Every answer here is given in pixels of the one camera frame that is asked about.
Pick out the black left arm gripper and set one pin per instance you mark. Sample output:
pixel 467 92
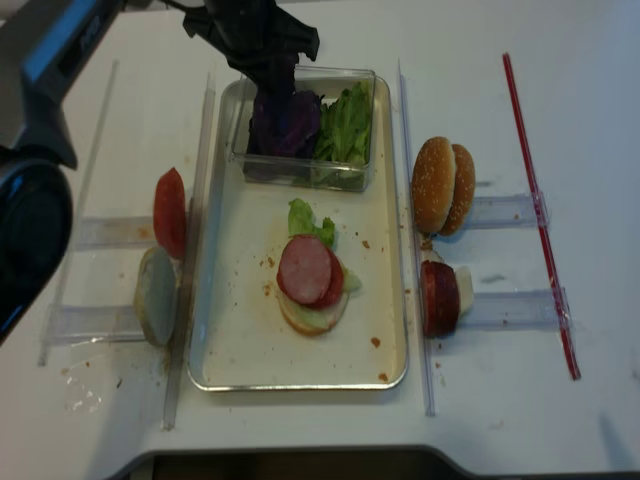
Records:
pixel 264 42

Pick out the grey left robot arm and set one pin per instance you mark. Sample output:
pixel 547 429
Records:
pixel 44 47

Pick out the clear lettuce container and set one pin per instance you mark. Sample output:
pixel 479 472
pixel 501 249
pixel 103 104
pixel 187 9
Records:
pixel 328 84

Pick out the green lettuce in container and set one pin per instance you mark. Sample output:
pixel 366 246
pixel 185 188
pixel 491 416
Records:
pixel 344 138

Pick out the lettuce leaf on tray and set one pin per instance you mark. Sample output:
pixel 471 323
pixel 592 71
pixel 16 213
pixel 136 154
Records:
pixel 301 221

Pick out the tomato slices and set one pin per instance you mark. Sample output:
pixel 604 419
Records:
pixel 169 214

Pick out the meat slices on tray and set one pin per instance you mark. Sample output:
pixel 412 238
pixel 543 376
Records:
pixel 309 273

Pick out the bun bottom slices left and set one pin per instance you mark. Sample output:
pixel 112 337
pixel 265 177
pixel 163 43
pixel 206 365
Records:
pixel 155 297

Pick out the stack of meat slices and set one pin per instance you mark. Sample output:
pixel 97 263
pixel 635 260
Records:
pixel 441 298

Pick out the sesame bun half outer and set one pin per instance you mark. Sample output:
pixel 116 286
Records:
pixel 432 184

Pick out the sesame bun half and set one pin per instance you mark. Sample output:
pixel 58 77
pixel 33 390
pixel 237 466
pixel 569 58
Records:
pixel 432 184
pixel 464 191

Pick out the red plastic strip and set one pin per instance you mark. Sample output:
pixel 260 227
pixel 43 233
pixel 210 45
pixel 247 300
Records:
pixel 562 310

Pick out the sesame bun half inner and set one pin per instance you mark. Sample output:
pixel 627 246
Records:
pixel 464 191

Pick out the metal tray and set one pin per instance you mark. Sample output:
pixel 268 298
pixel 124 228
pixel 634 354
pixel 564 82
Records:
pixel 240 341

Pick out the bun bottom on tray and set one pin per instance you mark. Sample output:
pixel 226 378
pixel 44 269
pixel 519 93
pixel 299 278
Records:
pixel 310 322

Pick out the thin clear strip far left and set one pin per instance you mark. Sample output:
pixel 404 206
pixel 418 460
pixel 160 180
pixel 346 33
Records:
pixel 80 210

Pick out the white pusher block lower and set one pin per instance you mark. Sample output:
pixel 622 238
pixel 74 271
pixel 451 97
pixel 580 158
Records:
pixel 465 289

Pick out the long clear rail left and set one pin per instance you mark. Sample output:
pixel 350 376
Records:
pixel 185 291

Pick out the long clear rail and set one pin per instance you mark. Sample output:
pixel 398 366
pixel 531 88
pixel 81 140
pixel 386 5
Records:
pixel 423 343
pixel 185 291

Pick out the clear rail upper left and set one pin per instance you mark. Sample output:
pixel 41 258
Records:
pixel 96 233

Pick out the long clear rail right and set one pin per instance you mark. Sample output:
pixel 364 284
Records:
pixel 423 343

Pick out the clear rail upper right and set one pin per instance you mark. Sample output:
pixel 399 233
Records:
pixel 514 211

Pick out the clear rail lower left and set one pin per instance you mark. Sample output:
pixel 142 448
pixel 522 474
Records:
pixel 79 324

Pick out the clear rail lower right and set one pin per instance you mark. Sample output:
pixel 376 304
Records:
pixel 536 310

